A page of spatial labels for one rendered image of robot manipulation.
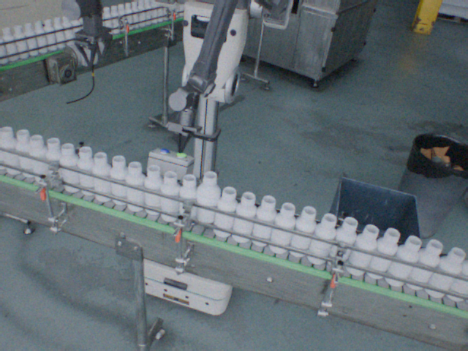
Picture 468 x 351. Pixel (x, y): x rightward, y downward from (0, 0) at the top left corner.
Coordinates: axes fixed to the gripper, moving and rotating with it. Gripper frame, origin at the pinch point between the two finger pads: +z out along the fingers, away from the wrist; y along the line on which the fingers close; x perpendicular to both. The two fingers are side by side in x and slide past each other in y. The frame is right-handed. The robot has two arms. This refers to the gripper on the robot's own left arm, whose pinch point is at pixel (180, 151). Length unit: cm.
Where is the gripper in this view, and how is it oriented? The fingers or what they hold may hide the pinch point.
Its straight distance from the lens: 135.5
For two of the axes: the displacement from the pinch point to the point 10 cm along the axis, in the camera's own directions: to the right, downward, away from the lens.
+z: -2.1, 9.4, 2.8
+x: 2.2, -2.4, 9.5
